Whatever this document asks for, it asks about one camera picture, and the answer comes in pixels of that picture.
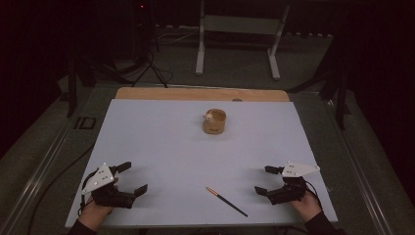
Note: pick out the round wooden pen holder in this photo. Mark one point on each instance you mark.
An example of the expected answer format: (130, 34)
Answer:
(214, 122)

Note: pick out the person's right hand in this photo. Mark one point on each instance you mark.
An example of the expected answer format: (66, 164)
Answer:
(306, 206)

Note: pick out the black metal stand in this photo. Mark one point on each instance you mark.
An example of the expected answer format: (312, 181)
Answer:
(72, 91)
(339, 98)

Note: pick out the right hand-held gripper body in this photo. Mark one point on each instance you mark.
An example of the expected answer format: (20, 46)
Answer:
(290, 186)

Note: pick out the person's left hand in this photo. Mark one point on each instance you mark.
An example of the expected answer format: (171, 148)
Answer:
(93, 213)

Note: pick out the black tripod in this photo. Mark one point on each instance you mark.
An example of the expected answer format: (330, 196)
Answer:
(148, 58)

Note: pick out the white metal stand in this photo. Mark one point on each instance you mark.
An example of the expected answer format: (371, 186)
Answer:
(241, 26)

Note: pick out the black rectangular floor bracket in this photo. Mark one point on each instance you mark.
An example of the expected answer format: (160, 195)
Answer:
(85, 123)

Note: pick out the black pen with orange end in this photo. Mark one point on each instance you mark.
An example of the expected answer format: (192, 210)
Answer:
(226, 201)

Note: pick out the white table mat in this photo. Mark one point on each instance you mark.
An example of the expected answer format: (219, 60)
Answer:
(195, 156)

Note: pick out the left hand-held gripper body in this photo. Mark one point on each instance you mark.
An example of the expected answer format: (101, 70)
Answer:
(103, 192)

